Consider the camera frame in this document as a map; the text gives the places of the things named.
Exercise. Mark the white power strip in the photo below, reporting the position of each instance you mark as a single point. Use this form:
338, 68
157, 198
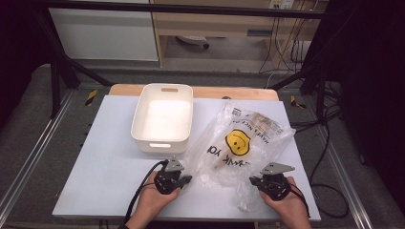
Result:
191, 39

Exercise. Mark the wooden table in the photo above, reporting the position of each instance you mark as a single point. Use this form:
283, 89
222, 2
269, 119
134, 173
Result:
210, 92

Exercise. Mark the aluminium floor rail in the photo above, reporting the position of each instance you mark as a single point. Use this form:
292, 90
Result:
347, 184
35, 149

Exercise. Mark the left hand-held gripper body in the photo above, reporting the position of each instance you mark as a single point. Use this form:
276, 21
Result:
167, 183

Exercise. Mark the black metal frame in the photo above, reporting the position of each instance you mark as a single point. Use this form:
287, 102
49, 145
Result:
178, 8

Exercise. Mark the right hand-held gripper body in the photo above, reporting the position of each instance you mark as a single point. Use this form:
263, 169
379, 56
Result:
275, 186

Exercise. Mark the cream plastic basket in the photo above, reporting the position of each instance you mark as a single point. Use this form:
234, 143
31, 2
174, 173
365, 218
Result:
162, 143

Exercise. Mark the yellow black tape mark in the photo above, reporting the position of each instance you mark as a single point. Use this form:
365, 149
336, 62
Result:
91, 97
297, 102

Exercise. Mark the white wall socket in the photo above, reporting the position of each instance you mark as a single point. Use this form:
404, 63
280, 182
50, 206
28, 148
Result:
281, 4

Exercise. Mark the person's left hand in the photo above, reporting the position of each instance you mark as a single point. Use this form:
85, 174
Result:
149, 203

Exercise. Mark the clear plastic bag yellow smiley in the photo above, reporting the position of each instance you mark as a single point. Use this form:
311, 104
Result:
238, 159

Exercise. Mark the person's right hand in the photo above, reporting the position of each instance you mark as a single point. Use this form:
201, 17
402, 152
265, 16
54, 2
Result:
289, 210

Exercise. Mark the wooden desk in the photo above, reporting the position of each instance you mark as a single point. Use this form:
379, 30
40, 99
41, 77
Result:
219, 25

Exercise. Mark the white cabinet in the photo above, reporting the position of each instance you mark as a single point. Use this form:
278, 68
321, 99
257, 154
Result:
105, 35

